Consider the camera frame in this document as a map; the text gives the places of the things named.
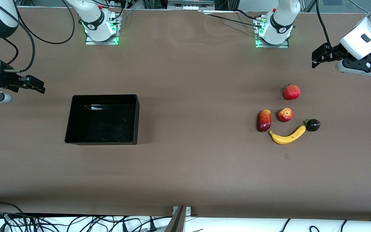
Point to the dark metal bar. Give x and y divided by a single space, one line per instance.
176 222

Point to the red yellow mango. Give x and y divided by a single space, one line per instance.
264 120

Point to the red apple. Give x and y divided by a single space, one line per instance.
285 115

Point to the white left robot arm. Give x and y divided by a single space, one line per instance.
277 36

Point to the yellow banana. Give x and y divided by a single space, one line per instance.
285 139

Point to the dark purple eggplant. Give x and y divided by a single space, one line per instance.
313 125

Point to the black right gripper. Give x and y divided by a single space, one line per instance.
2 80

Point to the black plastic box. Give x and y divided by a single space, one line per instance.
101 122

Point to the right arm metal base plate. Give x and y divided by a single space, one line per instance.
101 42

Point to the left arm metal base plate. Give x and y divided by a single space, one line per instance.
272 46

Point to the red pomegranate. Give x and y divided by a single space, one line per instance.
292 92

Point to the small metal bracket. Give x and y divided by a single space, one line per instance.
188 211

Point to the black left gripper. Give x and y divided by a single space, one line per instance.
336 52

